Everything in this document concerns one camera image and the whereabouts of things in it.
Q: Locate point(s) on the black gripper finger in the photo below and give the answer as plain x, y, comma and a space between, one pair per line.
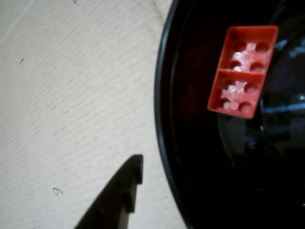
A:
112, 205

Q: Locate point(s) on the red lego block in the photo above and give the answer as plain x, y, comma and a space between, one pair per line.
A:
240, 71

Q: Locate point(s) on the black round plastic bowl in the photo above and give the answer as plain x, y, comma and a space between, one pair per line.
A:
202, 167

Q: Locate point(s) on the brown corrugated cardboard sheet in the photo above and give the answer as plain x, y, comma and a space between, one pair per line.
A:
71, 95

